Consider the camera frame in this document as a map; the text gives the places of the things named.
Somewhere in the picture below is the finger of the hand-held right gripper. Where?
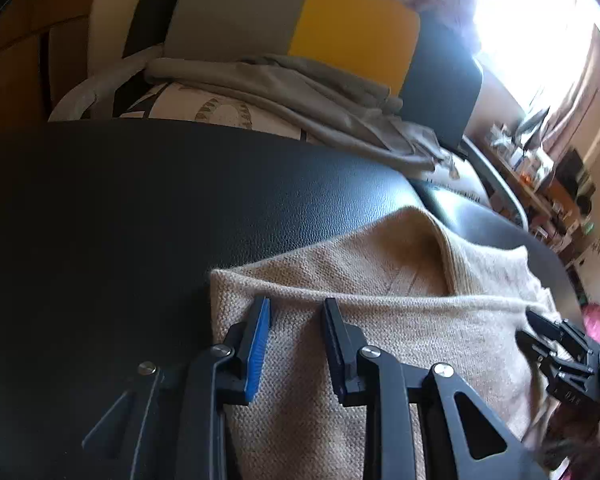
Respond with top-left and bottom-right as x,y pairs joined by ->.
516,331 -> 596,405
526,310 -> 600,361

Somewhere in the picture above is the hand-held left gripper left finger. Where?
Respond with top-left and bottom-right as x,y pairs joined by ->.
82,296 -> 272,480

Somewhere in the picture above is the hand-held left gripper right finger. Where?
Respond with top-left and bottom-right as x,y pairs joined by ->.
321,297 -> 546,480

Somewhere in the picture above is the beige knit sweater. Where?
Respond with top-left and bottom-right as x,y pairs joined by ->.
209,206 -> 566,480

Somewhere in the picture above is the pink ruffled bedspread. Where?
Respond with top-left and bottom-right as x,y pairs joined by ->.
580,305 -> 600,348

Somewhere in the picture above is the wooden table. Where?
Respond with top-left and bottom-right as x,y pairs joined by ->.
485,120 -> 591,241

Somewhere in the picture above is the black television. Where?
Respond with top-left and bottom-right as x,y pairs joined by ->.
555,150 -> 589,197

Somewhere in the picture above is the white printed seat cushion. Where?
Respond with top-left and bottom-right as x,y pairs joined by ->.
120,82 -> 486,206

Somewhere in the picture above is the grey cloth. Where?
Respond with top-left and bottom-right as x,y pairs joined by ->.
144,54 -> 461,176

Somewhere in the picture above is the grey yellow blue sofa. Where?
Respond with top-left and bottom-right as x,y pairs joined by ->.
47,0 -> 526,221

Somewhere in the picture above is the wooden wardrobe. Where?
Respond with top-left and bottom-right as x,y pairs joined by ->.
0,0 -> 101,121

